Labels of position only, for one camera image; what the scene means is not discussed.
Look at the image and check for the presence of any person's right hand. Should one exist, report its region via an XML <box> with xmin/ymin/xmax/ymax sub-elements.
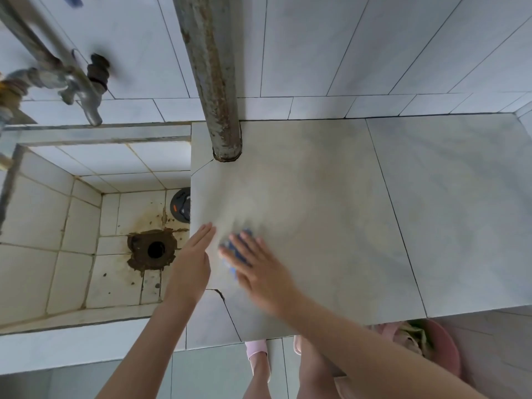
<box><xmin>219</xmin><ymin>231</ymin><xmax>301</xmax><ymax>316</ymax></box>

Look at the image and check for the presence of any person's left hand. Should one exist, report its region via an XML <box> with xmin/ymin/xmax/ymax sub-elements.
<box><xmin>166</xmin><ymin>223</ymin><xmax>217</xmax><ymax>306</ymax></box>

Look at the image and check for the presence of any blue white wavy cloth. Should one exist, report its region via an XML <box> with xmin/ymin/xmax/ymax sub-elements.
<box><xmin>219</xmin><ymin>228</ymin><xmax>255</xmax><ymax>280</ymax></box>

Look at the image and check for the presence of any person's right forearm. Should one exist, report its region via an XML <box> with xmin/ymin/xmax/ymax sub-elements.
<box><xmin>277</xmin><ymin>295</ymin><xmax>488</xmax><ymax>399</ymax></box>

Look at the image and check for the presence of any person's left forearm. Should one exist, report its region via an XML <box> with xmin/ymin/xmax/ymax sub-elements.
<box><xmin>95</xmin><ymin>294</ymin><xmax>204</xmax><ymax>399</ymax></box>

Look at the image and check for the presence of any person's left leg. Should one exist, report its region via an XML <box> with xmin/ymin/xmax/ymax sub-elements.
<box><xmin>243</xmin><ymin>351</ymin><xmax>273</xmax><ymax>399</ymax></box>

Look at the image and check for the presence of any person's leg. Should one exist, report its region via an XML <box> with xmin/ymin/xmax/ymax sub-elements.
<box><xmin>243</xmin><ymin>351</ymin><xmax>273</xmax><ymax>399</ymax></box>
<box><xmin>298</xmin><ymin>336</ymin><xmax>346</xmax><ymax>399</ymax></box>

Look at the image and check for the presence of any person's right leg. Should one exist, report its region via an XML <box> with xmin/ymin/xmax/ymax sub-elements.
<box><xmin>298</xmin><ymin>336</ymin><xmax>346</xmax><ymax>399</ymax></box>

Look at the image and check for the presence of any black round drain stopper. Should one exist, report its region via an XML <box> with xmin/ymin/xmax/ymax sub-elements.
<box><xmin>170</xmin><ymin>187</ymin><xmax>192</xmax><ymax>224</ymax></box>

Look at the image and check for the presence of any white tiled sink basin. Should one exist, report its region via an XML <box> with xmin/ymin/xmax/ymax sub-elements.
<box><xmin>0</xmin><ymin>123</ymin><xmax>192</xmax><ymax>337</ymax></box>

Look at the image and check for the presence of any pink trash bin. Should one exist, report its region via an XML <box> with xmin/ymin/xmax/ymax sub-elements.
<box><xmin>370</xmin><ymin>319</ymin><xmax>462</xmax><ymax>378</ymax></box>

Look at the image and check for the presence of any rusty grey metal pipe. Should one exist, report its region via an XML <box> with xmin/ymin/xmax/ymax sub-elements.
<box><xmin>171</xmin><ymin>0</ymin><xmax>243</xmax><ymax>163</ymax></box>

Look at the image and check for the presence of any black tap knob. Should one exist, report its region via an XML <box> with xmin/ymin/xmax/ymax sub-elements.
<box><xmin>86</xmin><ymin>53</ymin><xmax>111</xmax><ymax>94</ymax></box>

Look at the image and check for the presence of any chrome faucet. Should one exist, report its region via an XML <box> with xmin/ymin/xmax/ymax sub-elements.
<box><xmin>0</xmin><ymin>106</ymin><xmax>39</xmax><ymax>171</ymax></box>

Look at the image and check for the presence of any grey water supply pipe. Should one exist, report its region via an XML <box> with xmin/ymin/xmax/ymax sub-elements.
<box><xmin>0</xmin><ymin>0</ymin><xmax>76</xmax><ymax>94</ymax></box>

